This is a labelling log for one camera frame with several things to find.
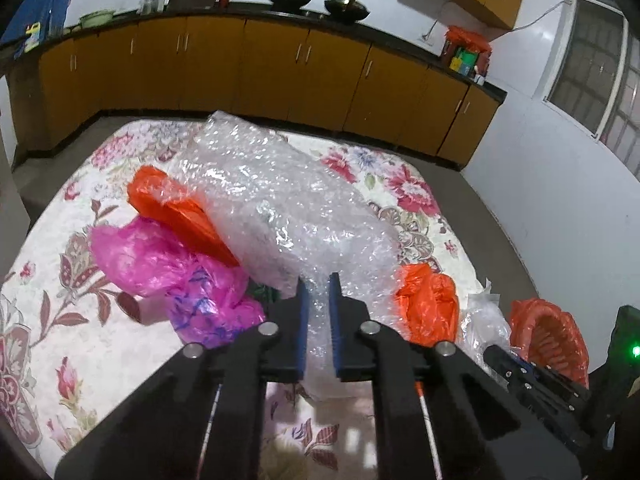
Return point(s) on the red bag with bottles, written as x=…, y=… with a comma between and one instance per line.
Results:
x=466, y=53

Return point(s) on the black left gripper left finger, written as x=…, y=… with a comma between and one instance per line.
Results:
x=285, y=357

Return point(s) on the floral tablecloth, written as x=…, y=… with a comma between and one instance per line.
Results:
x=70, y=354

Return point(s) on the orange plastic bag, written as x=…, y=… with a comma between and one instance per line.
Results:
x=156, y=196
x=428, y=305

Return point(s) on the barred window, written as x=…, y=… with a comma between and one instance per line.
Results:
x=595, y=77

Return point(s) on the green basin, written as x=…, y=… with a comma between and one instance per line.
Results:
x=96, y=18

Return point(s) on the black lidded wok right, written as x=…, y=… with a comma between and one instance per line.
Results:
x=346, y=11

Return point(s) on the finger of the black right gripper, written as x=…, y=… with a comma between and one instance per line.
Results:
x=553, y=398

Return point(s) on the brown lower kitchen cabinets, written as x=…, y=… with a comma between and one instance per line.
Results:
x=309, y=72

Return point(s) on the black countertop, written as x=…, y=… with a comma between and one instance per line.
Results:
x=256, y=11

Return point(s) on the large clear bubble wrap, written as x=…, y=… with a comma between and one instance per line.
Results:
x=289, y=219

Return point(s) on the yellow detergent bottle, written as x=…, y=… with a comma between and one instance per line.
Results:
x=32, y=40

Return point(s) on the magenta plastic bag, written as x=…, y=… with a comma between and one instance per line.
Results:
x=204, y=300

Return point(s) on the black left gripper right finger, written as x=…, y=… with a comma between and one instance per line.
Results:
x=353, y=359

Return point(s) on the white plastic bag piece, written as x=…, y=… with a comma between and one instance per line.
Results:
x=482, y=324

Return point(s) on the blue hanging cloth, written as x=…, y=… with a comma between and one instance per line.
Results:
x=49, y=15

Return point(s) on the red lined trash basket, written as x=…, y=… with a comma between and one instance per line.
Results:
x=549, y=336

